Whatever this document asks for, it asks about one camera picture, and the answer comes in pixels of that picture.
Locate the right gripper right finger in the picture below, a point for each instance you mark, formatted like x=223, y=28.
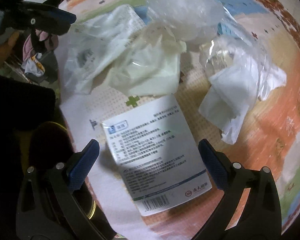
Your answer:
x=261, y=216

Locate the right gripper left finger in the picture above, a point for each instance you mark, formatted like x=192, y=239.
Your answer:
x=54, y=204

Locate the white plastic bag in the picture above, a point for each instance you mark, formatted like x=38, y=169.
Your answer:
x=140, y=59

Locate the white medicine box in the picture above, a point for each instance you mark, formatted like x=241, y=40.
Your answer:
x=157, y=156

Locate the white tissue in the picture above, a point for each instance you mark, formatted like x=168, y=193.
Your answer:
x=239, y=74

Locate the clear plastic wrap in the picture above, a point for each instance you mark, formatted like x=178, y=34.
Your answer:
x=193, y=21

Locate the dark round trash bin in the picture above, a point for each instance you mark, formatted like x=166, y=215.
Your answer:
x=68, y=173

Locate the striped colourful bed mat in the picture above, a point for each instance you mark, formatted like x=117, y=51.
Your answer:
x=270, y=135

